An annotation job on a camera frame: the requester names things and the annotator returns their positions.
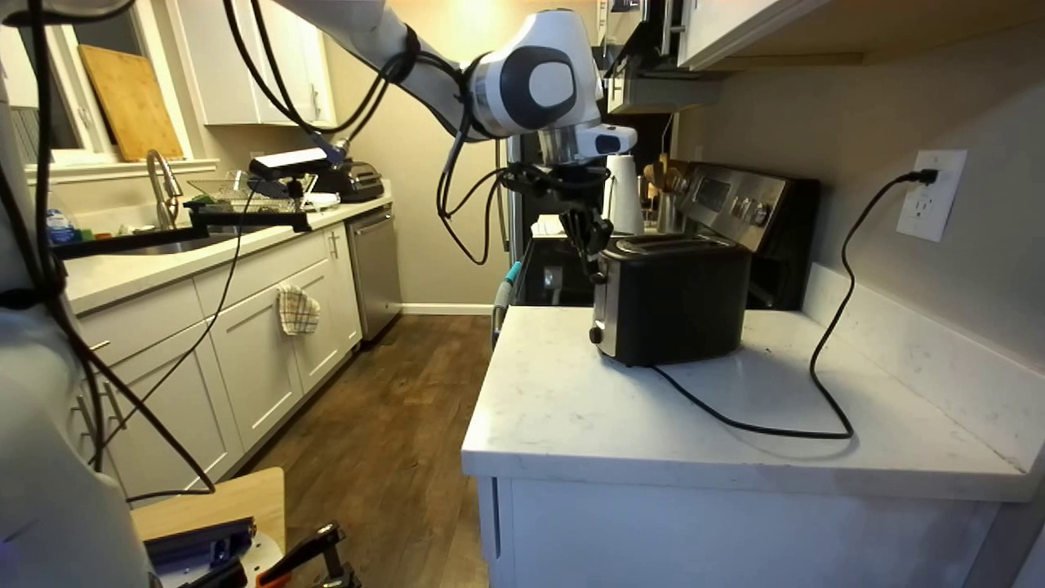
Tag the wall cabinet with tan underside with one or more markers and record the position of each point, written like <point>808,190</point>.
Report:
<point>763,19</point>

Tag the stainless steel black stove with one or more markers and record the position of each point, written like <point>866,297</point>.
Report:
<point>721,198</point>

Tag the white bottle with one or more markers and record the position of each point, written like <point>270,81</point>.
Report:
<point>626,201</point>

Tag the white sink counter cabinets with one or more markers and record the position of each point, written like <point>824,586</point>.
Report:
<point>249,359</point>

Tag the stainless steel dishwasher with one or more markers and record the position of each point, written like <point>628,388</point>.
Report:
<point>377,273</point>

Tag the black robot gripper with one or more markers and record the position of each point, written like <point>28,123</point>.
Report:
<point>574,187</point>

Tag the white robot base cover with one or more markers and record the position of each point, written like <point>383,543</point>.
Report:
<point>54,477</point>

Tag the wooden cutting board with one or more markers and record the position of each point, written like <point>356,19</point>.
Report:
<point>131,102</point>

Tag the black and steel toaster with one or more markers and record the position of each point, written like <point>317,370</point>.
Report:
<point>679,305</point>

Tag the silver stove knob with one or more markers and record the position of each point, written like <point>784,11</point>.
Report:
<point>747,208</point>
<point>765,213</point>

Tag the white wall outlet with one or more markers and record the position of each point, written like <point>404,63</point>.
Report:
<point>943,213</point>

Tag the chrome sink faucet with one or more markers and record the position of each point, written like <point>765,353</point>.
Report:
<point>165,190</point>

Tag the white wall cabinets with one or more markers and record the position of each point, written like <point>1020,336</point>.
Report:
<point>262,66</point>

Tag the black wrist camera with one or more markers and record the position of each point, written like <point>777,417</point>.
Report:
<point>525,180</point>

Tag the black camera on stand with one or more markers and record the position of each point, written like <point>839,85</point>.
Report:
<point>290,168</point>

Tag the black mounting rod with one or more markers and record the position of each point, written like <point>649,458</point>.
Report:
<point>217,222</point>

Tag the black and red clamp tool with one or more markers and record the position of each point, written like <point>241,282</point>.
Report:
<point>311,555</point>

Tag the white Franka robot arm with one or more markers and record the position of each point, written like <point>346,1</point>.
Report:
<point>541,75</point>

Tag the steel range hood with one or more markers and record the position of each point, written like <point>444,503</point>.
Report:
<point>655,66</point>

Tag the white base cabinet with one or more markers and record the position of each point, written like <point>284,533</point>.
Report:
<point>708,533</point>

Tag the light wooden board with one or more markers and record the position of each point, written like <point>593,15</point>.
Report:
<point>232,502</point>

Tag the dark round pot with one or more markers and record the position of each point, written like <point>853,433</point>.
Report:
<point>360,184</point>

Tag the white hanging hand towel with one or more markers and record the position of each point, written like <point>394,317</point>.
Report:
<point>295,310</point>

